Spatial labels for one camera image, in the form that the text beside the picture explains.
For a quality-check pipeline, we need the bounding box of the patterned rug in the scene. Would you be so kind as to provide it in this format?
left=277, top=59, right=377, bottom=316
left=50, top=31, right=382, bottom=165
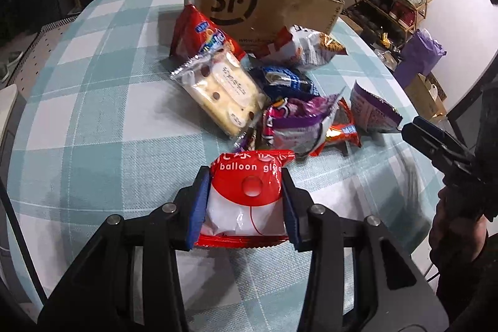
left=0, top=16, right=80, bottom=86

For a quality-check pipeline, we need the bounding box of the red snack bag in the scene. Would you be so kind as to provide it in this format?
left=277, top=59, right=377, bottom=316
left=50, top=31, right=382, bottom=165
left=169, top=3, right=247, bottom=62

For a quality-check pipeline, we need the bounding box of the shiny purple snack bag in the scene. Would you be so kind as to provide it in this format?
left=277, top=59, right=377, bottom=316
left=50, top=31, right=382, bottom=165
left=261, top=95, right=343, bottom=157

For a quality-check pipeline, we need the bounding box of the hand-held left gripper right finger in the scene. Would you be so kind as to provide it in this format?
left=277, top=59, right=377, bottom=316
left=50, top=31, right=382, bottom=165
left=280, top=168, right=450, bottom=332

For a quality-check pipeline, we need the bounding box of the red and white packet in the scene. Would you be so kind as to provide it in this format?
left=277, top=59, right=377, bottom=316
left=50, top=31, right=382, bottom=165
left=195, top=149, right=296, bottom=249

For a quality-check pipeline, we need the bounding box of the person's right hand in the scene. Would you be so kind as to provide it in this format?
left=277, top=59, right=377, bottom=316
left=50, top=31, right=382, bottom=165
left=429, top=187, right=488, bottom=257

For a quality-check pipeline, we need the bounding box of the brown cardboard box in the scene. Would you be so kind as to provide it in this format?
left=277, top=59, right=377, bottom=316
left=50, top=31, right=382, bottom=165
left=184, top=0, right=345, bottom=53

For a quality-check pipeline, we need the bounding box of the clear cake packet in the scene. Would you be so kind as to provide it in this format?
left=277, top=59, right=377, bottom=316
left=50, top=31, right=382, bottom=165
left=169, top=46, right=271, bottom=140

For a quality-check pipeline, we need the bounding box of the open cardboard box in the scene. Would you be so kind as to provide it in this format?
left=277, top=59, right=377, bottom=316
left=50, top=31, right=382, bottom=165
left=405, top=73, right=448, bottom=119

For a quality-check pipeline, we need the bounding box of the orange red snack packet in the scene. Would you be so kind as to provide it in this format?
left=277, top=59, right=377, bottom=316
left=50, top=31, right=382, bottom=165
left=309, top=99, right=362, bottom=157

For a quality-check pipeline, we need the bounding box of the purple white snack bag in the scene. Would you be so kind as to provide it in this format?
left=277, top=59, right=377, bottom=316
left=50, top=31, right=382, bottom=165
left=349, top=80, right=404, bottom=134

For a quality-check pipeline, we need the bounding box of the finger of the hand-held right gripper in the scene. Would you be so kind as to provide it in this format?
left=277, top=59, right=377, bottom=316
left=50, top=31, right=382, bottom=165
left=413, top=116, right=467, bottom=150
left=401, top=122, right=473, bottom=171

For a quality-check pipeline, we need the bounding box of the white orange snack bag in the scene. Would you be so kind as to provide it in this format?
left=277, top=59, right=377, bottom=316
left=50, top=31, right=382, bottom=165
left=255, top=25, right=348, bottom=70

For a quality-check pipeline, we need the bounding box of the small dark purple packet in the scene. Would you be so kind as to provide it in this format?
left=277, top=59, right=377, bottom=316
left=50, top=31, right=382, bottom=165
left=233, top=124, right=262, bottom=153

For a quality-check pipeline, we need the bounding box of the blue cookie packet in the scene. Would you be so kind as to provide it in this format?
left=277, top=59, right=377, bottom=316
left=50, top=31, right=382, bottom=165
left=249, top=65, right=316, bottom=101

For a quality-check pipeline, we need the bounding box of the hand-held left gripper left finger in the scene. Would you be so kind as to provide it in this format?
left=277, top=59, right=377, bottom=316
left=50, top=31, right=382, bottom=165
left=37, top=166, right=213, bottom=332

